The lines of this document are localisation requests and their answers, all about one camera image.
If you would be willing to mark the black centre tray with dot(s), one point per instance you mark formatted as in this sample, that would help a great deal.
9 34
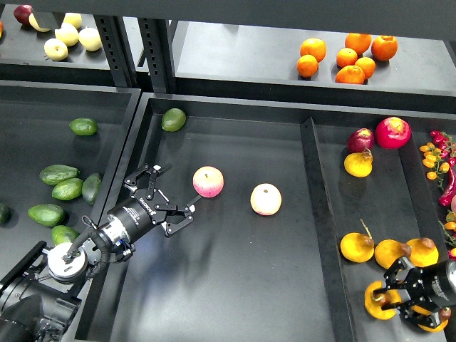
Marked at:
235 275

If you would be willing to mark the green avocado cluster top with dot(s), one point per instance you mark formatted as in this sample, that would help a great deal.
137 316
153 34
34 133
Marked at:
54 174

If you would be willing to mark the black shelf upright right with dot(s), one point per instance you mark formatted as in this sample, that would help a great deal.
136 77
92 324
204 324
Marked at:
157 35

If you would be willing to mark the red chili pepper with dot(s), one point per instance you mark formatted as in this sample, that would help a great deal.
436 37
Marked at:
447 196

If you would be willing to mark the orange front bottom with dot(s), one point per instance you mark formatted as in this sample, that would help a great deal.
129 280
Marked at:
351 75

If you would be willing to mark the pink red apple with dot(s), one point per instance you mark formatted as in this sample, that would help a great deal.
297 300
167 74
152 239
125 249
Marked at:
208 181

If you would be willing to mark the pale yellow apple right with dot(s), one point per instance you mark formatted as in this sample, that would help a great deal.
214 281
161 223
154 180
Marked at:
90 39

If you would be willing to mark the pale yellow apple middle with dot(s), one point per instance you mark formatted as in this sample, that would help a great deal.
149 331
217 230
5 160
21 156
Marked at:
68 34

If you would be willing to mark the dark green avocado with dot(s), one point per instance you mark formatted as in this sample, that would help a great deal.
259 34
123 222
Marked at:
63 234

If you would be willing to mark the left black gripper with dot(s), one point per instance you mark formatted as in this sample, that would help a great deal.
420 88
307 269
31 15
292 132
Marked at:
139 213

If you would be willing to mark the dark red apple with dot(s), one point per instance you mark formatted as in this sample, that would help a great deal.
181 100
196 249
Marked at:
360 140

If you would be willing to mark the pale yellow apple front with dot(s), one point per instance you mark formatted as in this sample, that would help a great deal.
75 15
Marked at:
55 49

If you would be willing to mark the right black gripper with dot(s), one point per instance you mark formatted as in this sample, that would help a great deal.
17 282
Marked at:
431 287

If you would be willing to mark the dark red apple shelf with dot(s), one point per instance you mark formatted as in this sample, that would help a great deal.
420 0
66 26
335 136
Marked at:
22 13

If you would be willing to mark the green avocado far left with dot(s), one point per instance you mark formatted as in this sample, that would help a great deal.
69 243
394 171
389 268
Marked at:
84 126

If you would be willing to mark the dark avocado cluster right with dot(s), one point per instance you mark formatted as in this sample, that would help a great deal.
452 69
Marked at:
90 188

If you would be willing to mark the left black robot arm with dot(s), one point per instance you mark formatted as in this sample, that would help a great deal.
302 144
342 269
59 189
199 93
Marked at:
39 296

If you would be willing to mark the green avocado cluster middle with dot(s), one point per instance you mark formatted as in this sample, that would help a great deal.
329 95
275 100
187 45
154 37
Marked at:
68 189

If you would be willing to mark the orange top left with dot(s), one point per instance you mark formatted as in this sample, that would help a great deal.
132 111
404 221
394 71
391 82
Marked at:
315 47

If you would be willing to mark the pale yellow pink apple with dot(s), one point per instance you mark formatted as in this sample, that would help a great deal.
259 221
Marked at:
266 199

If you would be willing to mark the pale yellow apple hidden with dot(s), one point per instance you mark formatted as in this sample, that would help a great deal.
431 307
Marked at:
33 22

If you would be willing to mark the pale yellow apple back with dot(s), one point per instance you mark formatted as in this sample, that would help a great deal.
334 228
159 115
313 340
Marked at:
74 19

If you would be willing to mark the black shelf upright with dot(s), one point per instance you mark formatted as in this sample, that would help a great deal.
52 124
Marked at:
157 35
115 43

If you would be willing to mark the cherry tomato vine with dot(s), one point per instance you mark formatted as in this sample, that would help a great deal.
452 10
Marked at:
438 157

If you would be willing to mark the black tray divider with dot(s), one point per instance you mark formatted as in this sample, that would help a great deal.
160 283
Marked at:
333 278

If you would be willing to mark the black shelf upright left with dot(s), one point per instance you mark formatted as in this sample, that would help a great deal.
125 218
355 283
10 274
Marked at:
115 43

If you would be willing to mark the green avocado lower left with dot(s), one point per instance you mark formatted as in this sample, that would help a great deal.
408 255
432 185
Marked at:
48 215

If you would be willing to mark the bright red apple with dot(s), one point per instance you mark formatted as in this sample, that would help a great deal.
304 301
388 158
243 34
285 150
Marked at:
392 133

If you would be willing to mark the green avocado tray corner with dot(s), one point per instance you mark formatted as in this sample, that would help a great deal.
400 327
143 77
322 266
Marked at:
173 120

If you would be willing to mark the dark avocado left edge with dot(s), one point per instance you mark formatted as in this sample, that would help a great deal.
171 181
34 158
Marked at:
4 213

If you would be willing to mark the black left tray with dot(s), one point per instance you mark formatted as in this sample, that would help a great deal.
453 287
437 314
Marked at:
35 133

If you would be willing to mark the orange lower left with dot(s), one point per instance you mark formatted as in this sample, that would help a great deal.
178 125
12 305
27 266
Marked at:
307 66

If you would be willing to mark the green avocado cluster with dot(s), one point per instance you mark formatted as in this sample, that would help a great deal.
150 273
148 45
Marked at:
68 189
54 174

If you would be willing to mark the yellow pear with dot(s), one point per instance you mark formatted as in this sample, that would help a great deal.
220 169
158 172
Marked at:
358 247
388 250
359 164
423 251
444 315
374 302

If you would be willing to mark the black tray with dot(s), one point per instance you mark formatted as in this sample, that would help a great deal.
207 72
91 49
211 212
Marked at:
235 275
35 133

